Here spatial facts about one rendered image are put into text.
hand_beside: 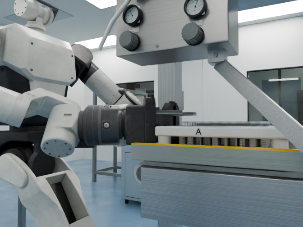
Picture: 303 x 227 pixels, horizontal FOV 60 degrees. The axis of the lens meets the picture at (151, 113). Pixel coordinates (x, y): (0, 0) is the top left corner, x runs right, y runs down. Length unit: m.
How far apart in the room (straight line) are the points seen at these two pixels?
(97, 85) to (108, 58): 5.95
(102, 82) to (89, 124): 0.55
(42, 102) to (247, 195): 0.44
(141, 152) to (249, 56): 5.12
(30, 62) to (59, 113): 0.31
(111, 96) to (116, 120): 0.54
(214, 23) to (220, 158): 0.23
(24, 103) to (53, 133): 0.08
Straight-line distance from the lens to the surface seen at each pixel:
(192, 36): 0.44
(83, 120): 0.55
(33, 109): 0.62
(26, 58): 0.85
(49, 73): 0.89
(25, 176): 0.86
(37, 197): 0.85
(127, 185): 3.27
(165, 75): 0.83
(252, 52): 5.59
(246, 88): 0.44
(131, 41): 0.50
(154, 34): 0.50
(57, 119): 0.57
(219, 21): 0.47
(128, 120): 0.55
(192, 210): 0.51
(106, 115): 0.55
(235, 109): 5.48
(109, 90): 1.07
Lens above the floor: 0.99
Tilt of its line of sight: 2 degrees up
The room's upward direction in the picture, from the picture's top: straight up
